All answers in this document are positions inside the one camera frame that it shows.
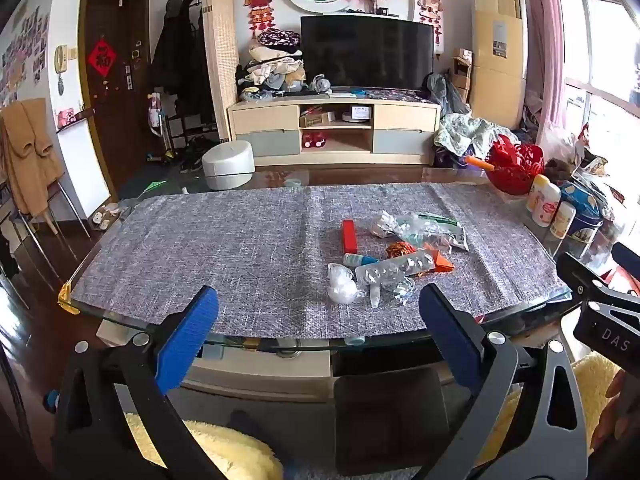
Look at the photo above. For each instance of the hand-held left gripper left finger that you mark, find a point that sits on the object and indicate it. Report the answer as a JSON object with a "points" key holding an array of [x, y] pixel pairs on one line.
{"points": [[187, 340]]}

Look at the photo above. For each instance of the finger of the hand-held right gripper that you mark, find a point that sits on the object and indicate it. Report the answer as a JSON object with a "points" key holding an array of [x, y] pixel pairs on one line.
{"points": [[582, 280], [630, 260]]}

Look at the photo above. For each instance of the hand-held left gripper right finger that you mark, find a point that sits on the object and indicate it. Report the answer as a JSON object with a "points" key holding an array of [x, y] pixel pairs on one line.
{"points": [[450, 335]]}

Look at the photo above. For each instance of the clear wrapper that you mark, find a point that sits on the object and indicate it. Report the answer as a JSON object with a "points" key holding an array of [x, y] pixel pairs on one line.
{"points": [[404, 290]]}

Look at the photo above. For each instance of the orange wrapper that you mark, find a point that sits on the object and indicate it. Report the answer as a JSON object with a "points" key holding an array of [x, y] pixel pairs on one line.
{"points": [[442, 264]]}

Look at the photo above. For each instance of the small clear dropper bottle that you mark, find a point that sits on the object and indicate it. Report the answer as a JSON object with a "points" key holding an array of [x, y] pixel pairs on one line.
{"points": [[375, 297]]}

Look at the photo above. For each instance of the silver blister pack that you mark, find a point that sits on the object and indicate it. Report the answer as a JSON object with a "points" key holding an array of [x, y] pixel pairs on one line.
{"points": [[390, 270]]}

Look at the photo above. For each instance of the red and gold candy wrapper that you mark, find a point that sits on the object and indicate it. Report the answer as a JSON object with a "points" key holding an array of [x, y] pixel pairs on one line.
{"points": [[400, 250]]}

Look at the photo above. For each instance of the green and white plastic bag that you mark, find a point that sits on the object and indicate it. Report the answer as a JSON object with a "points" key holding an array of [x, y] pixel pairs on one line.
{"points": [[440, 232]]}

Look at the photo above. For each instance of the dark grey trash bin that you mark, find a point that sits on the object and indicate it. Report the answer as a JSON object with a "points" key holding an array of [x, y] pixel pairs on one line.
{"points": [[390, 420]]}

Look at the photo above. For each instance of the white plastic wad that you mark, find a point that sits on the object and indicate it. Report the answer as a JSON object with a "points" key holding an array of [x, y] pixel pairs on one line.
{"points": [[342, 287]]}

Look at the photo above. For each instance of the blue and white tube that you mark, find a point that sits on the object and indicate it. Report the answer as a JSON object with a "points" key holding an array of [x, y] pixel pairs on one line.
{"points": [[357, 260]]}

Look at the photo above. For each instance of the white paper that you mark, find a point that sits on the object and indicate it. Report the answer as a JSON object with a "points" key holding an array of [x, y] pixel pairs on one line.
{"points": [[382, 224]]}

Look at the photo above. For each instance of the red box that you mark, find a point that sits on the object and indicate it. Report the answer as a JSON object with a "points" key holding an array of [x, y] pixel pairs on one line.
{"points": [[350, 237]]}

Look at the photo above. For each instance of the person's right hand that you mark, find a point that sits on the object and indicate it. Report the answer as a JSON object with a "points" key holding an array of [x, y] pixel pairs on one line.
{"points": [[622, 410]]}

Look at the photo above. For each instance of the blue round tin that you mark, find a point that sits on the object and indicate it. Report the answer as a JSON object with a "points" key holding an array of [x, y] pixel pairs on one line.
{"points": [[585, 232]]}

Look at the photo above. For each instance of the yellow fluffy cloth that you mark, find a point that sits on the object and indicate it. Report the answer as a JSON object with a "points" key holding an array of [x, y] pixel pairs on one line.
{"points": [[225, 450], [592, 385]]}

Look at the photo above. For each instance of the white bottle with yellow label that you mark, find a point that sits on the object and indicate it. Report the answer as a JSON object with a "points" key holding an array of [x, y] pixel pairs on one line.
{"points": [[562, 220]]}

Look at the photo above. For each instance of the blue tissue pack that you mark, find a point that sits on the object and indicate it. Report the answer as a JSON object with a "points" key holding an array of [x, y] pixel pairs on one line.
{"points": [[580, 197]]}

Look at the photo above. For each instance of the white bottle with red label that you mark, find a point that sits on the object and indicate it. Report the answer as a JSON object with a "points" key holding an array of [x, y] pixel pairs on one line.
{"points": [[547, 205]]}

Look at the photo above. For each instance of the grey woven table mat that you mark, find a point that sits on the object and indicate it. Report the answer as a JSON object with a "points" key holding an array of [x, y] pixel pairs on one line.
{"points": [[225, 260]]}

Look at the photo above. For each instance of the white bottle with orange label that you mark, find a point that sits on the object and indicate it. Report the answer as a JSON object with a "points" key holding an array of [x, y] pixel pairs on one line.
{"points": [[536, 192]]}

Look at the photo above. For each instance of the red openwork basket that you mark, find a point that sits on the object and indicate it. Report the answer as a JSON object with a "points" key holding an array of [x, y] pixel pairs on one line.
{"points": [[515, 175]]}

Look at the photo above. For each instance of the yellow table corner guard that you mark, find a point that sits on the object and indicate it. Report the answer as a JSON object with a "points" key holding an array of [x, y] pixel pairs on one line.
{"points": [[67, 302]]}

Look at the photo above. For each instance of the floral blanket heap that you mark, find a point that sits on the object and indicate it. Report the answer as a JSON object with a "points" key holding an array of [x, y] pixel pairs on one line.
{"points": [[465, 132]]}

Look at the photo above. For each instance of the white board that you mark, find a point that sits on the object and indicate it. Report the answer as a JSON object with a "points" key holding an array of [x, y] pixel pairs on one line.
{"points": [[85, 170]]}

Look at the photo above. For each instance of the beige standing air conditioner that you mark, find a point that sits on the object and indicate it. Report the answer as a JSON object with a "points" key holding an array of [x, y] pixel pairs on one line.
{"points": [[500, 75]]}

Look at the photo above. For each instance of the window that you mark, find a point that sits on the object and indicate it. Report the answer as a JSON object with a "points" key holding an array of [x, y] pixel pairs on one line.
{"points": [[605, 40]]}

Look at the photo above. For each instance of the child's scooter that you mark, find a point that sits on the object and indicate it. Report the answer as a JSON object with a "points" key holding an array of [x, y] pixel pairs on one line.
{"points": [[157, 120]]}

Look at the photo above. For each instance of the brown door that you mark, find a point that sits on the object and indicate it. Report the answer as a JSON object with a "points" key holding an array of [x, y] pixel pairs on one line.
{"points": [[110, 125]]}

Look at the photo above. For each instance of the red slippers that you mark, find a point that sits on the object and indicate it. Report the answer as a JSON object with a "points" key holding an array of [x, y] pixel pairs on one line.
{"points": [[313, 140]]}

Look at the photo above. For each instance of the stacked cardboard boxes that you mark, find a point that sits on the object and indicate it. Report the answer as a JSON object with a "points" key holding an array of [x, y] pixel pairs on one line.
{"points": [[462, 75]]}

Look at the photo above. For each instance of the beige television stand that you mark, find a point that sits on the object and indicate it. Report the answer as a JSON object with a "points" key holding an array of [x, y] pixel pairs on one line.
{"points": [[265, 115]]}

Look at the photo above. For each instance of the small white box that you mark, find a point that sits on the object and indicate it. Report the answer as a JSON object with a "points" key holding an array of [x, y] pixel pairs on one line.
{"points": [[357, 113]]}

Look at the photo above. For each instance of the pink curtain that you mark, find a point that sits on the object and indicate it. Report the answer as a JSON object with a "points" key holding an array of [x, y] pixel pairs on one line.
{"points": [[545, 35]]}

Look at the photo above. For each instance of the beige coat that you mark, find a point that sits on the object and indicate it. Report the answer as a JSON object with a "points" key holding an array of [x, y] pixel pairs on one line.
{"points": [[27, 155]]}

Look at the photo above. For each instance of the beige folding screen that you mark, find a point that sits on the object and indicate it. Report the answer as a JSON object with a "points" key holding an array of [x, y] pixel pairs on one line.
{"points": [[220, 60]]}

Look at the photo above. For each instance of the pile of clothes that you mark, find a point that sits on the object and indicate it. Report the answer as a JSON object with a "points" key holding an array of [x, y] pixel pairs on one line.
{"points": [[272, 70]]}

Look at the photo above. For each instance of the dark coats on rack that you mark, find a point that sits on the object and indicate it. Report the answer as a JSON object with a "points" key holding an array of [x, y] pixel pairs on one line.
{"points": [[175, 55]]}

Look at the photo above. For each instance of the black television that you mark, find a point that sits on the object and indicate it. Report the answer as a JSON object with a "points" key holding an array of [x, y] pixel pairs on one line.
{"points": [[365, 52]]}

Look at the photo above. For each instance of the red diamond door sticker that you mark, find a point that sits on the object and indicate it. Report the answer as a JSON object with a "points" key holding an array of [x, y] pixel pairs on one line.
{"points": [[102, 57]]}

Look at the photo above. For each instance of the pink hanging ornament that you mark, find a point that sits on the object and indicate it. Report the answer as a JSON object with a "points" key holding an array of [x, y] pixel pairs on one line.
{"points": [[429, 2]]}

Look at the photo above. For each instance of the red fish hanging decoration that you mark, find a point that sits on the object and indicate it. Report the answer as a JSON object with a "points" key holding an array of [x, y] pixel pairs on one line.
{"points": [[259, 0]]}

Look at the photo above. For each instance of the beige wall intercom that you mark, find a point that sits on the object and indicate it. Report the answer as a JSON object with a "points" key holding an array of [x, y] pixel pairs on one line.
{"points": [[61, 60]]}

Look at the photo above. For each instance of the wall photo collage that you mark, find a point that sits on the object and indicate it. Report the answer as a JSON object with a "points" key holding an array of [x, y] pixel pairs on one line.
{"points": [[20, 55]]}

